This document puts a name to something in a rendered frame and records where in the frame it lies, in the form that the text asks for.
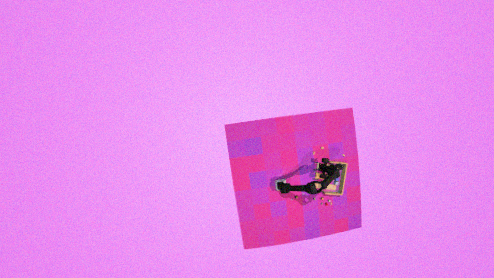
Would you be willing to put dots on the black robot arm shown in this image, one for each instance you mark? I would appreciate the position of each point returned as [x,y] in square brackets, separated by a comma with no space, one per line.
[333,172]

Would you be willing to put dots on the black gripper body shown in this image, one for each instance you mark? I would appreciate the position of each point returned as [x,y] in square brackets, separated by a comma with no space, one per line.
[324,166]

